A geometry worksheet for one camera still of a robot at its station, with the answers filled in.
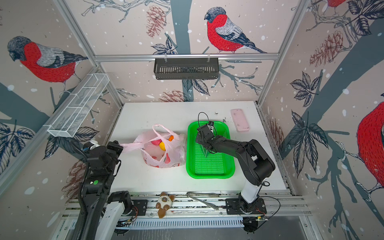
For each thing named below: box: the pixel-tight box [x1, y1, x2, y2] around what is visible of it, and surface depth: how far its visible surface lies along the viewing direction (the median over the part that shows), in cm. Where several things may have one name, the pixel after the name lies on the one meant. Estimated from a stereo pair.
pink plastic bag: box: [120, 124, 186, 169], surface depth 76 cm
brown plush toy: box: [155, 191, 175, 219], surface depth 74 cm
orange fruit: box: [159, 141, 166, 151], surface depth 94 cm
